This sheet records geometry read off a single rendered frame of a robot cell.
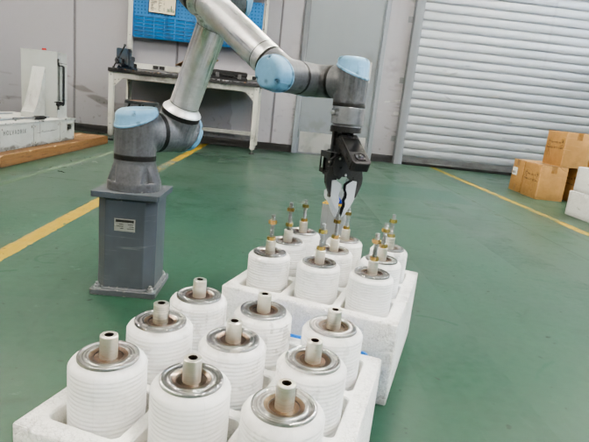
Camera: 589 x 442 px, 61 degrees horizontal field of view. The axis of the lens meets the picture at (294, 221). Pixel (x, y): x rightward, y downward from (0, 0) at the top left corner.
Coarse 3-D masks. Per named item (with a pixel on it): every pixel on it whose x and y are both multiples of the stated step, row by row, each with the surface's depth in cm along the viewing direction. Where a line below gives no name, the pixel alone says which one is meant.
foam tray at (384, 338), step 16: (224, 288) 111; (240, 288) 110; (288, 288) 113; (400, 288) 122; (240, 304) 110; (288, 304) 106; (304, 304) 105; (320, 304) 106; (336, 304) 107; (400, 304) 111; (304, 320) 106; (352, 320) 102; (368, 320) 101; (384, 320) 101; (400, 320) 103; (368, 336) 102; (384, 336) 101; (400, 336) 111; (368, 352) 102; (384, 352) 101; (400, 352) 121; (384, 368) 102; (384, 384) 102; (384, 400) 103
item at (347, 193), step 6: (348, 180) 119; (348, 186) 117; (354, 186) 118; (342, 192) 122; (348, 192) 118; (354, 192) 118; (342, 198) 122; (348, 198) 118; (342, 204) 119; (348, 204) 118; (342, 210) 119; (342, 216) 120
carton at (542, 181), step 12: (528, 168) 455; (540, 168) 433; (552, 168) 432; (564, 168) 432; (528, 180) 453; (540, 180) 434; (552, 180) 434; (564, 180) 434; (528, 192) 451; (540, 192) 436; (552, 192) 436
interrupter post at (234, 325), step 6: (234, 318) 71; (228, 324) 70; (234, 324) 69; (240, 324) 70; (228, 330) 70; (234, 330) 70; (240, 330) 70; (228, 336) 70; (234, 336) 70; (240, 336) 71; (228, 342) 70; (234, 342) 70
